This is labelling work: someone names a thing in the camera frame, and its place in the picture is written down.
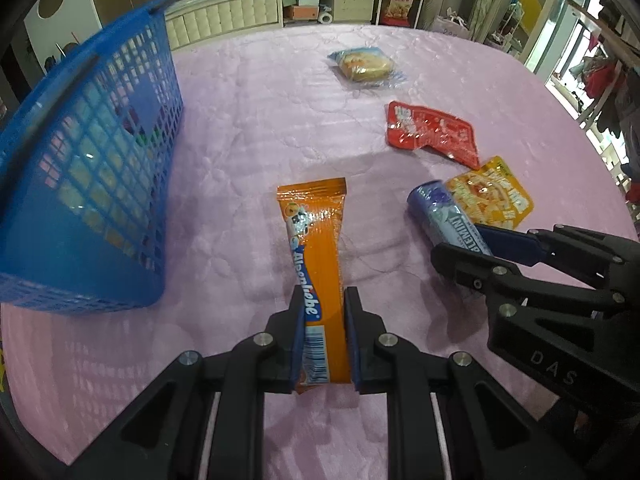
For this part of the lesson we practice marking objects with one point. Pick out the yellow snack packet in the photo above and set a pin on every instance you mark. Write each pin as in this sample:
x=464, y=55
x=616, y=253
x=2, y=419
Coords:
x=495, y=195

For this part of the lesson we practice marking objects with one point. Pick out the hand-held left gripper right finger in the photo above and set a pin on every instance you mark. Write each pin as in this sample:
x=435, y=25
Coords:
x=352, y=345

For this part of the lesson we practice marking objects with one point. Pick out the pink bag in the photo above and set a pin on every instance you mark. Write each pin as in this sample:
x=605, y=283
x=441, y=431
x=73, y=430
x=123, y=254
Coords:
x=450, y=24

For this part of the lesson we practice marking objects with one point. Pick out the cream TV cabinet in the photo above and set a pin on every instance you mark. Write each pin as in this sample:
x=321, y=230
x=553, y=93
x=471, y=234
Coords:
x=225, y=12

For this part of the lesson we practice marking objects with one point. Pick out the blue candy tube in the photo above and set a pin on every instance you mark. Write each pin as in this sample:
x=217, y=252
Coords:
x=435, y=205

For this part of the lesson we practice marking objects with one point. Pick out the red snack packet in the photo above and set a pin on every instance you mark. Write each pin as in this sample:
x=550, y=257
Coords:
x=425, y=127

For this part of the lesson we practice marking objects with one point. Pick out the orange candy packet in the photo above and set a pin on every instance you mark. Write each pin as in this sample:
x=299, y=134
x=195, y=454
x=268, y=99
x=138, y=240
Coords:
x=315, y=240

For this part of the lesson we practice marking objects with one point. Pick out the hanging clothes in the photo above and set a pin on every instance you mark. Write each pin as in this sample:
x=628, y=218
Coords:
x=607, y=80

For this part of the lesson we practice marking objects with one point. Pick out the blue plastic basket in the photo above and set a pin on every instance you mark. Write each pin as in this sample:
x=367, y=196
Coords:
x=30, y=250

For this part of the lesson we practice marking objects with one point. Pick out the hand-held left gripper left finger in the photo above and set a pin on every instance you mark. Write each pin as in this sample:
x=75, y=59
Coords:
x=298, y=345

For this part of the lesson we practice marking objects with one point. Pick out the blue bread packet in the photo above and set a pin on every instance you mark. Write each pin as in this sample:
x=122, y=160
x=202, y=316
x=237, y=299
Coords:
x=362, y=64

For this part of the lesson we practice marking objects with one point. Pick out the orange flat box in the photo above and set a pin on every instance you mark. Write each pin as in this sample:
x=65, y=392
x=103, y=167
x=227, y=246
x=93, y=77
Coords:
x=302, y=11

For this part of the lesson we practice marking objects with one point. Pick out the white paper roll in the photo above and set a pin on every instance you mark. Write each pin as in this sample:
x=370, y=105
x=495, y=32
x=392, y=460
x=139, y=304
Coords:
x=326, y=17

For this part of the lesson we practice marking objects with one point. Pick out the arched standing mirror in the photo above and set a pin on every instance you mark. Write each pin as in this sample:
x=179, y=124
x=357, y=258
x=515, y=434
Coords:
x=550, y=5

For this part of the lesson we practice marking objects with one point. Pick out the printed yellow snack carton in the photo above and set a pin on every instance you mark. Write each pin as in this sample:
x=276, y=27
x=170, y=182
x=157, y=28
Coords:
x=400, y=7

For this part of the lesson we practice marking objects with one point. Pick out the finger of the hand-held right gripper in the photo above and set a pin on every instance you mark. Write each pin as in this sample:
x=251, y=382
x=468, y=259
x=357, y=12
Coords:
x=460, y=260
x=515, y=245

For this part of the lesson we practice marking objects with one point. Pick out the pink quilted tablecloth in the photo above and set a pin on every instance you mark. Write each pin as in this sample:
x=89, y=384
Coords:
x=240, y=125

